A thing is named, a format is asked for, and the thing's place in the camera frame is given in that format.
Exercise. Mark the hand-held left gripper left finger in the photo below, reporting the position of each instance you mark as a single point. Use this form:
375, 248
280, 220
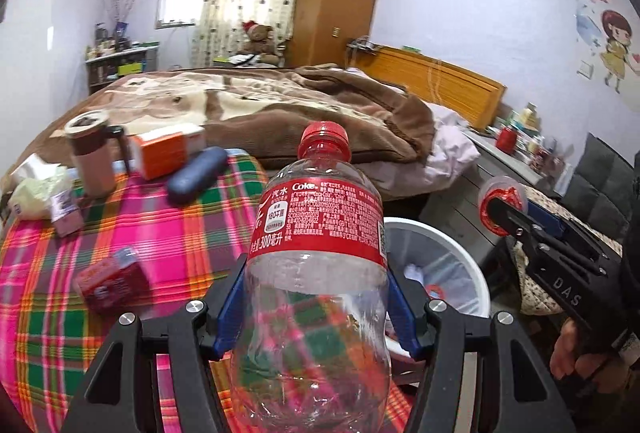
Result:
231, 308

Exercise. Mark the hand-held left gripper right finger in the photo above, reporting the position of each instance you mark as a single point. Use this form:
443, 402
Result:
402, 313

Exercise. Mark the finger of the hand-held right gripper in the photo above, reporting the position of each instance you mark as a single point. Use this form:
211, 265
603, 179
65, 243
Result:
547, 218
515, 225

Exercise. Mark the white plastic trash bin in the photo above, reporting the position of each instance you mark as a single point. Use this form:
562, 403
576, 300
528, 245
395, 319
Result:
450, 263

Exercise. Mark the clear plastic bottle red label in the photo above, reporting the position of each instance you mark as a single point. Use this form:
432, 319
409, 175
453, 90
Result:
320, 263

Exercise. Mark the person's right hand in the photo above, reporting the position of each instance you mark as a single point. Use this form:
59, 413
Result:
570, 353

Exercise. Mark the grey cluttered nightstand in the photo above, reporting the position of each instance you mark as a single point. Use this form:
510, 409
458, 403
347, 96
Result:
515, 163

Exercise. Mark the grey padded chair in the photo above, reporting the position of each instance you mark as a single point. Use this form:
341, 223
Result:
600, 183

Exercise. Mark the red jar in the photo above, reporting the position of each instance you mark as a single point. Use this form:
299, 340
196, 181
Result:
507, 138

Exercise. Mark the colourful plaid cloth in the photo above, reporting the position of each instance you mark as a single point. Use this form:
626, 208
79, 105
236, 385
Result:
165, 238

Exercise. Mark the small red box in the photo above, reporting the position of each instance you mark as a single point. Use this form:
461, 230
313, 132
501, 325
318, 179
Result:
112, 283

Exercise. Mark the dark blue glasses case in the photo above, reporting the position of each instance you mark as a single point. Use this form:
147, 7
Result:
197, 175

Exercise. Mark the orange wooden headboard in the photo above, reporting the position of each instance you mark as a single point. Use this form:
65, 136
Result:
450, 83

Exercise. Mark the orange and white box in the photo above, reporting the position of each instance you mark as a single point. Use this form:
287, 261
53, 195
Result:
160, 150

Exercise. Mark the small brown purple box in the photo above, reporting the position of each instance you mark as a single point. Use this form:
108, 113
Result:
67, 213

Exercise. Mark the brown fleece blanket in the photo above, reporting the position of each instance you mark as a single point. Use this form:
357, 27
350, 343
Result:
275, 108

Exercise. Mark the brown beige lidded mug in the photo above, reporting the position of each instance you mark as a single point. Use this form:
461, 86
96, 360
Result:
95, 153

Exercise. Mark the pale green tissue pack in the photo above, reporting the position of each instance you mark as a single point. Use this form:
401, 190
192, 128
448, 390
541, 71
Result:
35, 193

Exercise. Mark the brown teddy bear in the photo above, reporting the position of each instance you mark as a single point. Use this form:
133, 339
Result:
259, 43

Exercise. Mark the cluttered shelf desk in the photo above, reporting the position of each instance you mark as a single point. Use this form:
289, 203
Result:
120, 65

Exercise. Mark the small window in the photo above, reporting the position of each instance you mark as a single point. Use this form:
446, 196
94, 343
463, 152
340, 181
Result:
177, 5

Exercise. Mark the vase of dry branches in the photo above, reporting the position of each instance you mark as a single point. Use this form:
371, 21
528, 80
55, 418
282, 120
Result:
120, 5

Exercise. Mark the white wall switch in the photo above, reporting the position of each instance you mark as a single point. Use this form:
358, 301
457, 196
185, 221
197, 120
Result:
586, 69

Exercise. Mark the cartoon girl wall sticker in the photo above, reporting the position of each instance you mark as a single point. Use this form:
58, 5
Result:
615, 48

